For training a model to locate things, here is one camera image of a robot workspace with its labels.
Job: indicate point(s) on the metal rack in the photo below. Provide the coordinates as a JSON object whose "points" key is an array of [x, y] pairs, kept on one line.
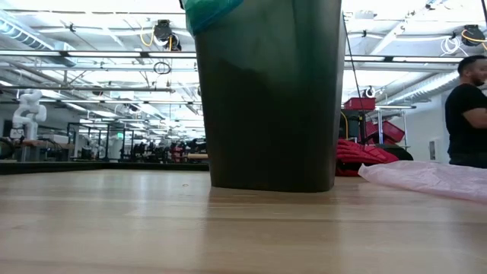
{"points": [[380, 125]]}

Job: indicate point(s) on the black monitor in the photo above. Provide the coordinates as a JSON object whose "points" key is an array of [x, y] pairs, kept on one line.
{"points": [[352, 125]]}

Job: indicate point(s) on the red storage bin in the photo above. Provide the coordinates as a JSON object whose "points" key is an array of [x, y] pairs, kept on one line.
{"points": [[392, 131], [359, 103]]}

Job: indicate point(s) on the person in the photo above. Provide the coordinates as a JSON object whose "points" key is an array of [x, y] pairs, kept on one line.
{"points": [[466, 125]]}

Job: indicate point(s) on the wooden workbench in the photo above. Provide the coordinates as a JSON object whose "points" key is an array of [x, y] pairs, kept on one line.
{"points": [[38, 144]]}

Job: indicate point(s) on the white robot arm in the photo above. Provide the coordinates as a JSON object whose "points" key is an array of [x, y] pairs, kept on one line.
{"points": [[28, 114]]}

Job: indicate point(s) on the black trash bin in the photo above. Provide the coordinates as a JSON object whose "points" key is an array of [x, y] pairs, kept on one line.
{"points": [[270, 114]]}

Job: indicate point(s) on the teal trash bag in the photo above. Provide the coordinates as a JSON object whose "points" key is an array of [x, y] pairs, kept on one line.
{"points": [[207, 13]]}

